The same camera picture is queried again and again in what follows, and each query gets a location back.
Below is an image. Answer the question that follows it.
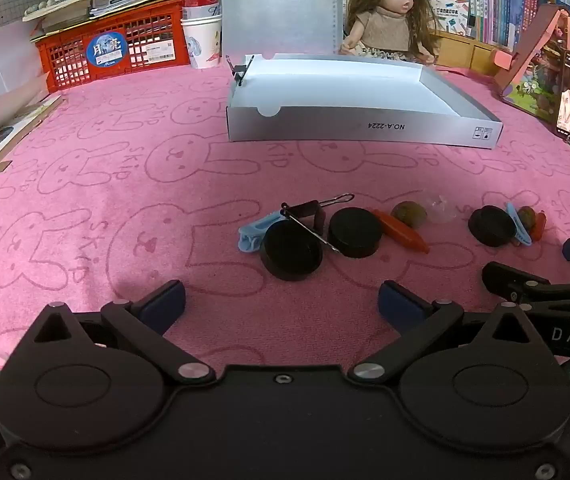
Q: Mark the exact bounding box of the colourful pencil print box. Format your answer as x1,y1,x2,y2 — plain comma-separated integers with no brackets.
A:
425,0,472,37

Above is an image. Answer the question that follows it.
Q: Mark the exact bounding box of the grid pattern board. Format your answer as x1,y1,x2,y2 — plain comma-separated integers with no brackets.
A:
0,0,32,37

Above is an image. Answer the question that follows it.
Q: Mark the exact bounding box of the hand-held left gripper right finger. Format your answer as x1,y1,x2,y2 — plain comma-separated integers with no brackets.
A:
348,281,542,385

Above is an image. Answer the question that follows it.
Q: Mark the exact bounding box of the white cardboard box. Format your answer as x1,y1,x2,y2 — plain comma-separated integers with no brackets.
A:
225,53,503,151

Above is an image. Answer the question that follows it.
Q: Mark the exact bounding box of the light blue plastic clip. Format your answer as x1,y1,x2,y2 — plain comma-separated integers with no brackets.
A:
505,202,534,247
238,211,286,254

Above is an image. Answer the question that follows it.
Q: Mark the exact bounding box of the black round lid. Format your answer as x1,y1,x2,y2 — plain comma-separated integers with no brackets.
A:
468,206,517,248
260,220,324,282
327,207,384,257

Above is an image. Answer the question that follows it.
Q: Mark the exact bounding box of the large black binder clip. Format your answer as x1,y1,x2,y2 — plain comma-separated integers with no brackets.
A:
281,193,356,254

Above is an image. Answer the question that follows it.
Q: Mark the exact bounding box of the white paper bag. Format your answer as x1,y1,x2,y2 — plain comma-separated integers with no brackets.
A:
0,20,52,99

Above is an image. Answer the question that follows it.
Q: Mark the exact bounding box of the red plastic crate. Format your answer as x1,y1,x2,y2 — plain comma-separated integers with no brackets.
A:
35,0,191,94

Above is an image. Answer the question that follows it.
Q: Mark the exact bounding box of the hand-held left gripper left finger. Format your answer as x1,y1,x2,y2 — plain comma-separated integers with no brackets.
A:
30,280,216,386

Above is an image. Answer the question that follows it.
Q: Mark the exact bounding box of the orange toy carrot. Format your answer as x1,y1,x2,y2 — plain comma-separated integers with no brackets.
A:
529,210,548,241
372,208,430,254

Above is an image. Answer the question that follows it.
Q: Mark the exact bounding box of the white paper cup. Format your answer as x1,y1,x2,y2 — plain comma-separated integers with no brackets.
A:
181,14,223,70

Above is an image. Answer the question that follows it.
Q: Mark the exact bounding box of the pink house-shaped toy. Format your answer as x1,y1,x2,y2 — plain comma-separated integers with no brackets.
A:
492,4,570,124

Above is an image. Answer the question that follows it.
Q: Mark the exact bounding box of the wooden drawer unit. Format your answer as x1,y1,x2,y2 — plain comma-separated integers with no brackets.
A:
435,30,517,79

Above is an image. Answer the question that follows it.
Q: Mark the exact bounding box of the brown-haired doll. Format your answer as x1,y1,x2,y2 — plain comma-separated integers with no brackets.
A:
339,0,442,65

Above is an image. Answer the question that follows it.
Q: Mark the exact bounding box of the pink bunny print blanket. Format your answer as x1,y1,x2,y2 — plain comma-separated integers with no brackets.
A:
0,57,570,376

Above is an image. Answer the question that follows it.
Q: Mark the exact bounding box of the translucent plastic clipboard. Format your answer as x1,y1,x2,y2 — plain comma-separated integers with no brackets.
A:
221,0,342,57

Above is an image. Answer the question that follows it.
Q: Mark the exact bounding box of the small black binder clip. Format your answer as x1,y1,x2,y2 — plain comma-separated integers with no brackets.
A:
224,53,256,89

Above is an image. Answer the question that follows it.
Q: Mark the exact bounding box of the clear plastic piece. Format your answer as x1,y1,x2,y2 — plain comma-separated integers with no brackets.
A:
425,192,459,225

